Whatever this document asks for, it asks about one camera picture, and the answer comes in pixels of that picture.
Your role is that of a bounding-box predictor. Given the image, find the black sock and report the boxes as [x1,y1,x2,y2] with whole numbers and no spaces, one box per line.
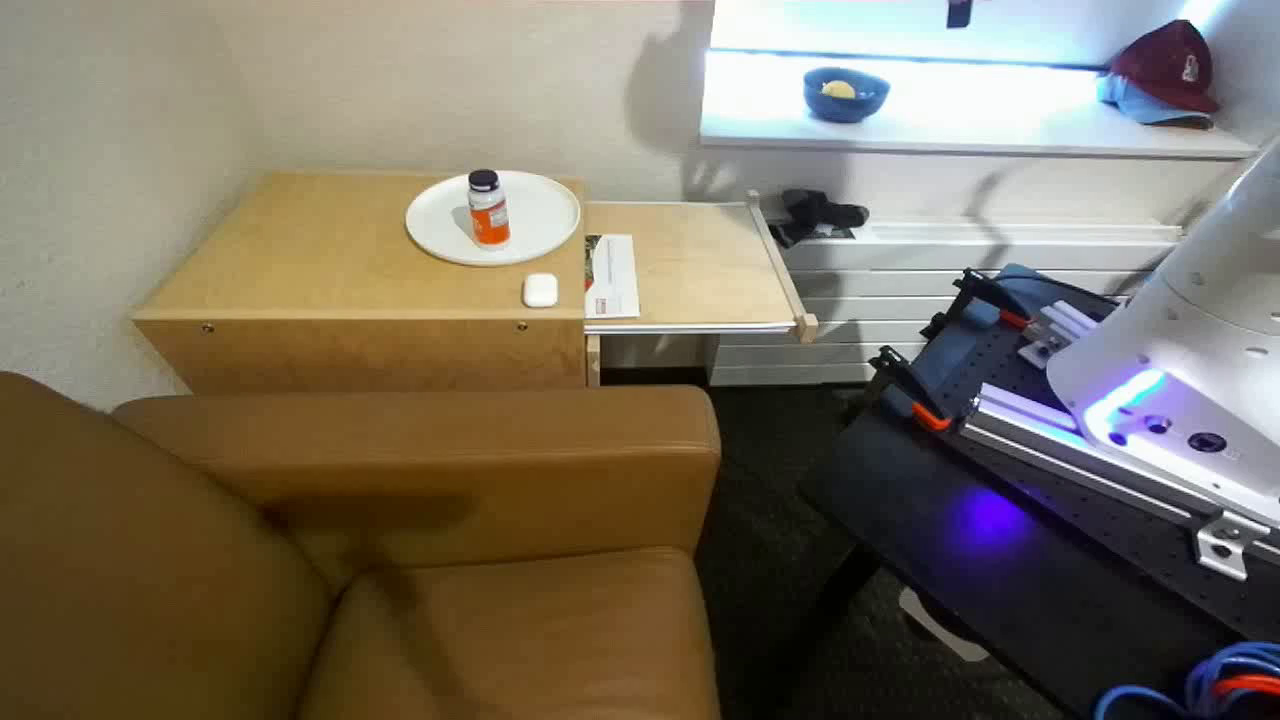
[768,187,873,247]

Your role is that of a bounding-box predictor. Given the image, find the dark blue bowl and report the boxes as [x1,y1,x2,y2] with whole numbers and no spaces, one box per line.
[801,63,892,128]

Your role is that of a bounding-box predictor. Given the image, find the white round plate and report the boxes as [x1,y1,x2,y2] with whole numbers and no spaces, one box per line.
[399,168,587,268]

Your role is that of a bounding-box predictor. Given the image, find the white window sill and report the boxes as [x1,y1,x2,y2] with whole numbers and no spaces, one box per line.
[694,47,1254,164]

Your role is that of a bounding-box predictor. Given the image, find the red baseball cap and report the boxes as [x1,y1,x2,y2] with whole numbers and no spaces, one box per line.
[1101,18,1222,132]

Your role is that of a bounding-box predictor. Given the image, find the white radiator heater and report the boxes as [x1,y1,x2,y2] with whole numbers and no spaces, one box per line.
[594,211,1193,391]

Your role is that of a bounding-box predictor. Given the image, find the orange black clamp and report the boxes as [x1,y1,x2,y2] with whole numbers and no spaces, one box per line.
[868,345,960,439]
[949,268,1055,336]

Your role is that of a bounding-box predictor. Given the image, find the white profile pieces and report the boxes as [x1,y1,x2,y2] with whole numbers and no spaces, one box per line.
[1014,295,1105,376]

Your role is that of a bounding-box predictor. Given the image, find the pull-out wooden shelf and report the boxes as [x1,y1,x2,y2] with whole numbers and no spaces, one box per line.
[580,192,823,350]

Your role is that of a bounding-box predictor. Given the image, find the white paper pamphlet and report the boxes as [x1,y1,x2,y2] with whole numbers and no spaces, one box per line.
[580,234,644,325]

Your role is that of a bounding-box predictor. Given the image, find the orange pill bottle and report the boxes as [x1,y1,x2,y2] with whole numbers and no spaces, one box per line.
[462,164,516,247]

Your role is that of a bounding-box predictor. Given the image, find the white scrap on floor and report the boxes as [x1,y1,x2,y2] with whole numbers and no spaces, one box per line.
[897,583,992,667]

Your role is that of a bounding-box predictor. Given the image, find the light wooden side cabinet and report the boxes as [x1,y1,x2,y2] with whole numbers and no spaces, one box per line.
[126,168,598,398]

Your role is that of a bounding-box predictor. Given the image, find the tan leather armchair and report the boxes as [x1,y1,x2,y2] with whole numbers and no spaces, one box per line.
[0,368,725,720]

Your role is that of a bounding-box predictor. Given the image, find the aluminium profile rail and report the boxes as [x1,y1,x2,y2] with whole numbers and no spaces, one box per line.
[955,380,1280,574]

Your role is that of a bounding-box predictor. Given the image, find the black robot mount table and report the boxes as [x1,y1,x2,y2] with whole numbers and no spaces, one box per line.
[796,383,1280,720]

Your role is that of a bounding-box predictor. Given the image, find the metal corner bracket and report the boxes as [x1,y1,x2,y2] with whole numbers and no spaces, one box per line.
[1193,518,1254,583]

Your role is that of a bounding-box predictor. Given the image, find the blue cable coil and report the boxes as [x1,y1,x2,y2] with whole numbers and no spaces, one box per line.
[1090,637,1280,720]

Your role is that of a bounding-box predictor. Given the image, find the orange cable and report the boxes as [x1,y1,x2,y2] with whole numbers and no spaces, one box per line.
[1203,672,1280,709]

